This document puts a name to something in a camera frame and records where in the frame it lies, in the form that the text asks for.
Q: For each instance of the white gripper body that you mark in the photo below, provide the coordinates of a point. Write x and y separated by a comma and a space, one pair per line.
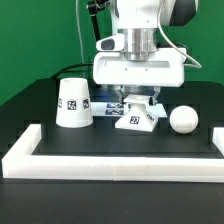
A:
164, 68

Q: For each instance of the white U-shaped fence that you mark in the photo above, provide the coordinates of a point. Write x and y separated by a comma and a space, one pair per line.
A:
21, 162

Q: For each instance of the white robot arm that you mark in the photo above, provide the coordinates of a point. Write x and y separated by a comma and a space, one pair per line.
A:
132, 57

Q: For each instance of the white lamp shade cone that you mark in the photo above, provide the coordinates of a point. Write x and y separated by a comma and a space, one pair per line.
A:
74, 106

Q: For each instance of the white lamp bulb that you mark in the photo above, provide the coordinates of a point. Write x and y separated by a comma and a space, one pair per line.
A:
183, 119

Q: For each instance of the white lamp base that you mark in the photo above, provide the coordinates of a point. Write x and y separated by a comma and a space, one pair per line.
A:
138, 118

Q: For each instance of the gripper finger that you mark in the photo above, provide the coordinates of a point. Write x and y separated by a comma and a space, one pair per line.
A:
119, 91
153, 98

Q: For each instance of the paper sheet with markers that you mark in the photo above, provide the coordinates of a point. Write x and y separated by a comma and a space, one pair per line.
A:
116, 109

